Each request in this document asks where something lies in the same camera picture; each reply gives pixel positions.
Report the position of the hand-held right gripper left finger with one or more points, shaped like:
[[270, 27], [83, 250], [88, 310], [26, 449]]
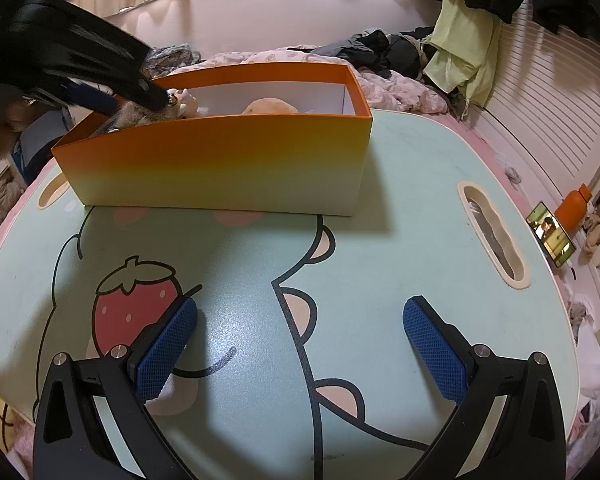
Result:
[[165, 350]]

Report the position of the peach plush toy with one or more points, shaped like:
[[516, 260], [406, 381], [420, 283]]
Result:
[[270, 106]]

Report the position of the pile of dark clothes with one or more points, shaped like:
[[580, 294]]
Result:
[[380, 50]]

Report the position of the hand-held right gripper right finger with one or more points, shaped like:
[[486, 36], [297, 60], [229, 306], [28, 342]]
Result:
[[435, 355]]

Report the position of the small grey sock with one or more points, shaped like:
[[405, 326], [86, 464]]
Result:
[[512, 175]]

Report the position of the orange gradient cardboard box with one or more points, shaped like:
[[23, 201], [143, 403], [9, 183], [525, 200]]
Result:
[[220, 160]]

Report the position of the white slatted door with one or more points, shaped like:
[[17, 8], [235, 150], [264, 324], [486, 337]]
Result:
[[545, 110]]

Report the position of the grey fluffy pom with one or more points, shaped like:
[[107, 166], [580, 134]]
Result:
[[140, 116]]

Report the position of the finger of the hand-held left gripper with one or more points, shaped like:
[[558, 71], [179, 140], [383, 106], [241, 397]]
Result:
[[92, 97], [145, 92]]

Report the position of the orange bottle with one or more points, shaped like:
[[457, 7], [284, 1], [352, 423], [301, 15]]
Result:
[[572, 207]]

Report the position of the small white figurine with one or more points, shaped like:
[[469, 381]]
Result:
[[185, 102]]

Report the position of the smartphone with lit screen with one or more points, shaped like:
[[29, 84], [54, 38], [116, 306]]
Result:
[[550, 232]]

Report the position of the grey patterned cloth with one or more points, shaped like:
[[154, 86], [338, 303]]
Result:
[[172, 57]]

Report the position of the beige crumpled cloth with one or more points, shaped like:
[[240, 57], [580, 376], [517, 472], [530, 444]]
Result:
[[597, 230]]

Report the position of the white padded headboard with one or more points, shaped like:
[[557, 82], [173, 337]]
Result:
[[280, 15]]

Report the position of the light green cloth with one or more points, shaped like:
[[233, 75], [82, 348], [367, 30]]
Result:
[[460, 45]]

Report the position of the pink floral quilt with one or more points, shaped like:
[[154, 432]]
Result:
[[395, 92]]

